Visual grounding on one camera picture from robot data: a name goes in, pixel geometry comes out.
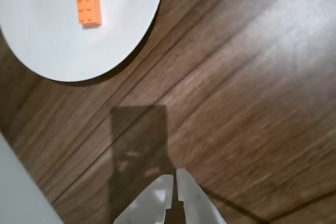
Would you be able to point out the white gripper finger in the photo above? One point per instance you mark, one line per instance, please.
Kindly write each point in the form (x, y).
(197, 205)
(149, 205)

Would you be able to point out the orange lego block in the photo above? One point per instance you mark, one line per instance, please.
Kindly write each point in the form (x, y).
(88, 3)

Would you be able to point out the white round plate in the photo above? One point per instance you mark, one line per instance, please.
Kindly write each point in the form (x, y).
(52, 48)

